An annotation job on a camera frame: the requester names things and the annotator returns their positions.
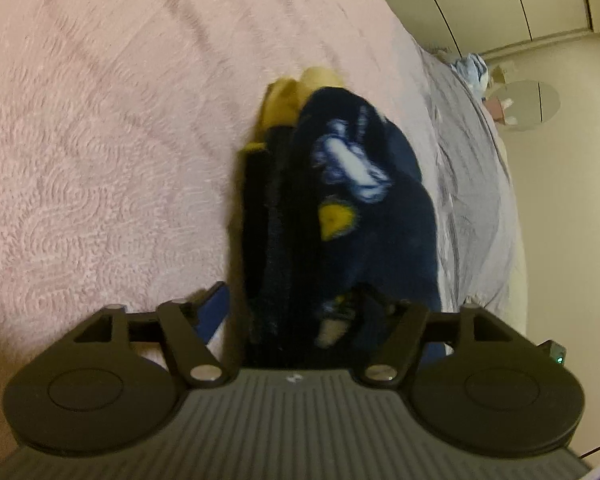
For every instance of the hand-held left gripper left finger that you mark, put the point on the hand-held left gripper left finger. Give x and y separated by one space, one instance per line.
212 317

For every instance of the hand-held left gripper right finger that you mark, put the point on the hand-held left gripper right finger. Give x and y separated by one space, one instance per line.
405 330

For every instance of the navy patterned pajama pants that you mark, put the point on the navy patterned pajama pants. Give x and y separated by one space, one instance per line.
405 220

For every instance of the grey bed sheet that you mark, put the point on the grey bed sheet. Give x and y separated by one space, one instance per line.
475 200

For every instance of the pink textured blanket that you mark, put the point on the pink textured blanket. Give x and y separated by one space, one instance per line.
105 160

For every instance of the small pink item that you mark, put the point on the small pink item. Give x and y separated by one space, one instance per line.
494 109

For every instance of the round mirror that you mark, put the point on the round mirror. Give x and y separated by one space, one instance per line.
530 105

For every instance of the blue and white cloth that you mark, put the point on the blue and white cloth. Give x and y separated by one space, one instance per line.
472 71

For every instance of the cream wardrobe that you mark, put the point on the cream wardrobe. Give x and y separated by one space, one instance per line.
505 0

